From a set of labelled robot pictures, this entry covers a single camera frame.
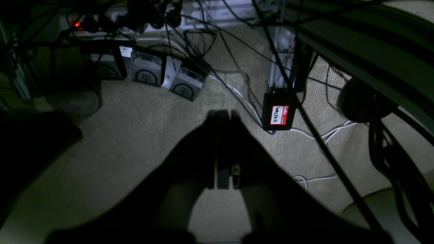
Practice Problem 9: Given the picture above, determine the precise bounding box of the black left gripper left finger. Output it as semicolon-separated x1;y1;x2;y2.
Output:
51;110;217;244

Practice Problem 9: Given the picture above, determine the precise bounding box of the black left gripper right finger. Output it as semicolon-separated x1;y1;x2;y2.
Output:
231;110;390;244

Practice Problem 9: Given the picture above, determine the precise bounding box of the black box with name label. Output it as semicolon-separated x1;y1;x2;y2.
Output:
261;88;297;131

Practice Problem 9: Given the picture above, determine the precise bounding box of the grey power supply box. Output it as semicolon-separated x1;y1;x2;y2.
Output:
119;45;166;87
161;56;209;102

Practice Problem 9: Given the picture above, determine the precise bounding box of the white power strip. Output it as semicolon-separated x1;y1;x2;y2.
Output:
58;0;256;37

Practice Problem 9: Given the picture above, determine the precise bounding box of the white floor cable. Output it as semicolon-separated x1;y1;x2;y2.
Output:
207;73;356;190

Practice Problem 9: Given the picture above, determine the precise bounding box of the aluminium frame post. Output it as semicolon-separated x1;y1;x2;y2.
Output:
265;26;296;93

